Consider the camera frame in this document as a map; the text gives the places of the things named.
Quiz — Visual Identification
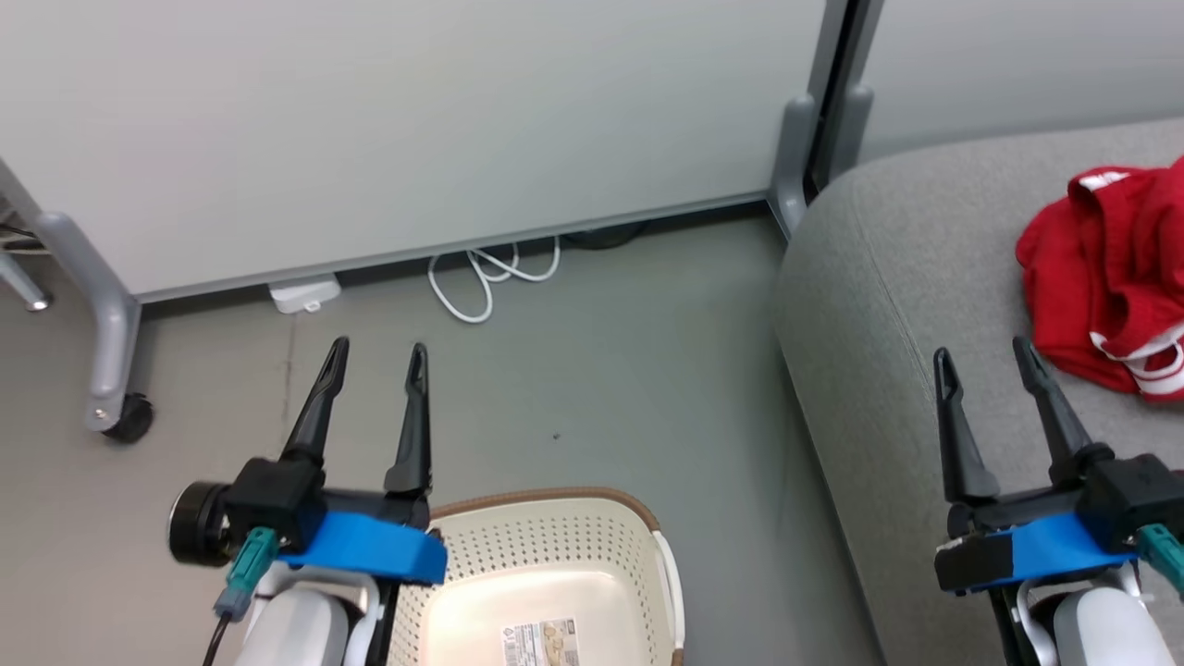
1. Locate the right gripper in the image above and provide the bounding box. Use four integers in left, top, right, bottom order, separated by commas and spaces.
932, 337, 1184, 596

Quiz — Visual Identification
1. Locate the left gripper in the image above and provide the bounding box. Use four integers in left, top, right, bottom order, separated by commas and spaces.
168, 337, 450, 586

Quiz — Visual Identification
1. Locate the red garment with white trim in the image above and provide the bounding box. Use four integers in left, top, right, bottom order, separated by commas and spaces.
1015, 154, 1184, 405

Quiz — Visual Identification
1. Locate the cream perforated laundry basket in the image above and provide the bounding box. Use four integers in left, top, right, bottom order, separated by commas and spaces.
384, 487, 686, 666

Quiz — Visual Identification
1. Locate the white power adapter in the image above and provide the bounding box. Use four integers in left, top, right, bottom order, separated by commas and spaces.
267, 274, 342, 316

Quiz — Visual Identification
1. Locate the grey fabric sofa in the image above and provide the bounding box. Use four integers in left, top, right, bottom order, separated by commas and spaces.
771, 116, 1184, 666

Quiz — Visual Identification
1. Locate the teal connector on left gripper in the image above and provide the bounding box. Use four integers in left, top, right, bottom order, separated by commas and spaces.
215, 526, 279, 622

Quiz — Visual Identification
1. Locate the teal connector on gripper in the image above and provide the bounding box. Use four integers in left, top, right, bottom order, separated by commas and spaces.
215, 526, 279, 622
1136, 523, 1184, 595

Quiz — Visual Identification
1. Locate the teal connector on right gripper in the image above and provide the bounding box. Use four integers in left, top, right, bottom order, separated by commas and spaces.
1136, 523, 1184, 595

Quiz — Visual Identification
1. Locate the black caster wheel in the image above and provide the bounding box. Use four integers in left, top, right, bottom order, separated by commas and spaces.
101, 392, 156, 444

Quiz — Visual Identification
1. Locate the grey partition leg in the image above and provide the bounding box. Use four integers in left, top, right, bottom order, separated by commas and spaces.
0, 157, 142, 434

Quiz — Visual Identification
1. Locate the printed label sticker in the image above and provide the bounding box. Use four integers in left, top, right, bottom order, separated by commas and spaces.
501, 617, 583, 666

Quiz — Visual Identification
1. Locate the white partition panel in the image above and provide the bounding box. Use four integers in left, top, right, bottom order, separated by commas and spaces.
0, 0, 829, 304

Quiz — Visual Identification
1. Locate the small grey partition foot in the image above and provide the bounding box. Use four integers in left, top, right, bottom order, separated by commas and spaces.
0, 248, 53, 314

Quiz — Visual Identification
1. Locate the white looped cable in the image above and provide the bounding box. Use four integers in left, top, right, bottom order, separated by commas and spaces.
426, 235, 563, 326

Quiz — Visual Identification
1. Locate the black cable under partition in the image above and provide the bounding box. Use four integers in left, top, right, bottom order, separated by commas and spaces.
561, 220, 650, 253

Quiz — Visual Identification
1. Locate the grey partition post pair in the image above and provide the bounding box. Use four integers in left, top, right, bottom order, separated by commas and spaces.
766, 0, 877, 240

